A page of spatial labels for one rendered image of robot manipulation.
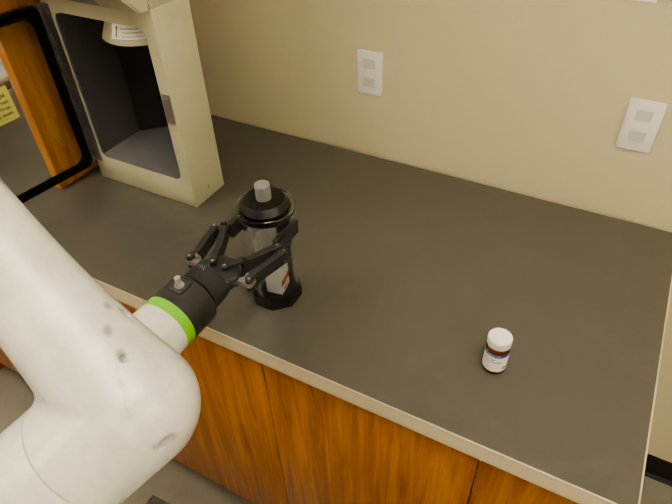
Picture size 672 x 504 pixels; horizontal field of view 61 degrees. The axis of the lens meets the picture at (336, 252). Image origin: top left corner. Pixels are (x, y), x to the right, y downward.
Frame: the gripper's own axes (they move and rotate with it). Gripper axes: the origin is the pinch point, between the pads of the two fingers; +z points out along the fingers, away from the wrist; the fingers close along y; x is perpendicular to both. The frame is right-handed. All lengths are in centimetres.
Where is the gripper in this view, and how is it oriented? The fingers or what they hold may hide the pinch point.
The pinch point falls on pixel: (266, 224)
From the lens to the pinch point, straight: 106.0
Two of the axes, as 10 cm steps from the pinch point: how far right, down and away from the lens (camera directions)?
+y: -8.7, -3.0, 3.8
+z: 4.9, -5.9, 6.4
